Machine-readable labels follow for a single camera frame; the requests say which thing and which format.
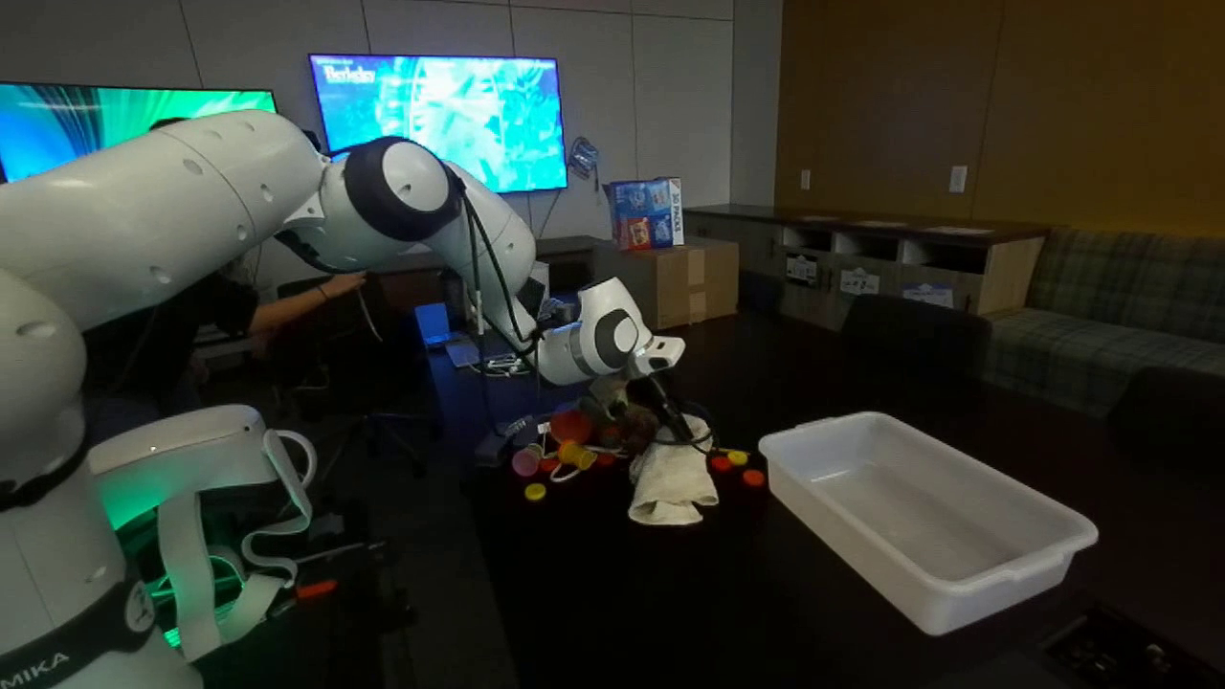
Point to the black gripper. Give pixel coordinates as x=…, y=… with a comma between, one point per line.
x=651, y=388

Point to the white terry cloth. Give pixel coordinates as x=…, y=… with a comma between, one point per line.
x=672, y=482

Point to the yellow toy disc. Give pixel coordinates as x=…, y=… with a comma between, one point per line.
x=536, y=492
x=736, y=459

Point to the orange round toy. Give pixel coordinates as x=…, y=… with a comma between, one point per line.
x=573, y=425

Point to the yellow-green soft toy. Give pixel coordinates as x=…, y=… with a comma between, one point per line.
x=581, y=459

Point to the red round toy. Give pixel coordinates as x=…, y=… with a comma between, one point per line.
x=528, y=462

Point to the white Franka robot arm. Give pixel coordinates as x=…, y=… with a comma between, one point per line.
x=127, y=233

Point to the operator bare forearm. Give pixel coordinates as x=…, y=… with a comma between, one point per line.
x=293, y=312

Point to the operator hand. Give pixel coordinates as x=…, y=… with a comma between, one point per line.
x=348, y=290

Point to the cardboard box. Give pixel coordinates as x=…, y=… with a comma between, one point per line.
x=691, y=286

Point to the blue printed package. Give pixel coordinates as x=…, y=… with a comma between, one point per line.
x=644, y=211

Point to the black chair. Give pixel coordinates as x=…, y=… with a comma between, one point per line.
x=913, y=345
x=1172, y=423

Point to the white plastic bin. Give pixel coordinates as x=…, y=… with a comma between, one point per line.
x=933, y=519

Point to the wooden shelf cabinet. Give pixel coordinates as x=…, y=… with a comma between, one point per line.
x=1007, y=275

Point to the plaid sofa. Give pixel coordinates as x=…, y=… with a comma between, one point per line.
x=1113, y=318

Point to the white VR headset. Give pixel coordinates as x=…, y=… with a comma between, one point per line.
x=194, y=454

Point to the white wall outlet plate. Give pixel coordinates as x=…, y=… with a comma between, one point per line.
x=959, y=182
x=807, y=182

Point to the wall screen with blue map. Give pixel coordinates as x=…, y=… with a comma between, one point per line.
x=434, y=118

